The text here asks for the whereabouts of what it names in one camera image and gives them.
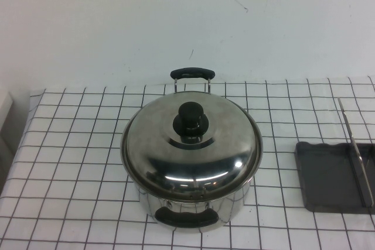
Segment lid rack dark tray base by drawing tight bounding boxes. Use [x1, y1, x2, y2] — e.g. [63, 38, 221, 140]
[294, 97, 375, 214]

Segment stainless steel lid black knob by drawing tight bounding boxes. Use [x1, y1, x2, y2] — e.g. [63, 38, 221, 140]
[121, 91, 262, 199]

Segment stainless steel pot black handles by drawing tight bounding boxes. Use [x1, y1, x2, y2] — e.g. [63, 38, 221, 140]
[119, 67, 263, 235]

